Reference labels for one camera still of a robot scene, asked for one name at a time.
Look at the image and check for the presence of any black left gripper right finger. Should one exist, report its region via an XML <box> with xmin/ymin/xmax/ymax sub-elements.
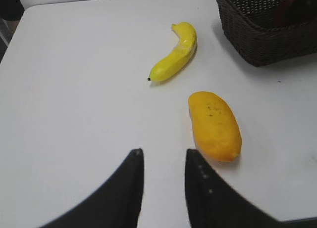
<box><xmin>185</xmin><ymin>148</ymin><xmax>298</xmax><ymax>228</ymax></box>

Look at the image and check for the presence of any yellow banana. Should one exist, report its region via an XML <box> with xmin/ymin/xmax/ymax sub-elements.
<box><xmin>148</xmin><ymin>22</ymin><xmax>197</xmax><ymax>82</ymax></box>

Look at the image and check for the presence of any orange-yellow mango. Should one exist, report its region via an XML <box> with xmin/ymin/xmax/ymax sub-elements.
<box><xmin>188</xmin><ymin>91</ymin><xmax>242</xmax><ymax>162</ymax></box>

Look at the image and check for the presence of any black woven basket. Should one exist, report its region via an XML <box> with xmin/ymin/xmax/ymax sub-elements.
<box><xmin>216</xmin><ymin>0</ymin><xmax>317</xmax><ymax>67</ymax></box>

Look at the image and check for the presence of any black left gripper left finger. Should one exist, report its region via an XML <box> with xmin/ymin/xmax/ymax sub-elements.
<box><xmin>43</xmin><ymin>148</ymin><xmax>144</xmax><ymax>228</ymax></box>

